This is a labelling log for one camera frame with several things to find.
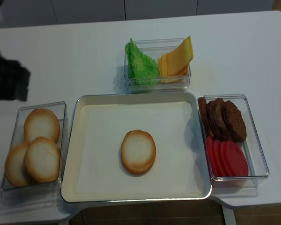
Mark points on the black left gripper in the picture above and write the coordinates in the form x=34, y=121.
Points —
x=14, y=80

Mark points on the toasted bun half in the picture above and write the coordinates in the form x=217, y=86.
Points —
x=41, y=123
x=138, y=152

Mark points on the green lettuce leaf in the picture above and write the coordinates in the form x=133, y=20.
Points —
x=143, y=69

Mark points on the clear lettuce and cheese container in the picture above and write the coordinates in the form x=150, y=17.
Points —
x=155, y=49

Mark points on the top yellow cheese slice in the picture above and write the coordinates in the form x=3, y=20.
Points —
x=182, y=55

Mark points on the lower yellow cheese slices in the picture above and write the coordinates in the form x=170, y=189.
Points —
x=168, y=74

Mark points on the clear bun container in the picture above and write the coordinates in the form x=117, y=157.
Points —
x=59, y=109

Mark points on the lower right bun half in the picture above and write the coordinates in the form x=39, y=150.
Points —
x=42, y=159

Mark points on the lower left bun half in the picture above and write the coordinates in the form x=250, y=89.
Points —
x=15, y=171

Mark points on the cream metal tray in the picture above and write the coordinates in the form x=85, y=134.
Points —
x=78, y=138

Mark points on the white paper tray liner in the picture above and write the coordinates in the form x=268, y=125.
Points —
x=176, y=167

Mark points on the rear brown burger patty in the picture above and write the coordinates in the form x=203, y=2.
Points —
x=203, y=114

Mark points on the brown burger patty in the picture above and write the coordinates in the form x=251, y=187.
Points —
x=234, y=121
x=216, y=121
x=203, y=114

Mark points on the rear red tomato slice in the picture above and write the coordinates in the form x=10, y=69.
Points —
x=210, y=144

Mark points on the red tomato slice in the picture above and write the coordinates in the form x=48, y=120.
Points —
x=225, y=168
x=210, y=144
x=235, y=160
x=218, y=164

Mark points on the middle brown burger patty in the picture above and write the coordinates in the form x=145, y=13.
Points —
x=216, y=121

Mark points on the front brown burger patty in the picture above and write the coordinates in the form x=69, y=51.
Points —
x=234, y=121

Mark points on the clear patty and tomato container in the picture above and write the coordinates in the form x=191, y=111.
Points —
x=251, y=148

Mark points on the front red tomato slice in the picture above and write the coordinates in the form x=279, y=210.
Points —
x=235, y=160

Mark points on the white table leg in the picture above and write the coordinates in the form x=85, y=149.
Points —
x=229, y=216

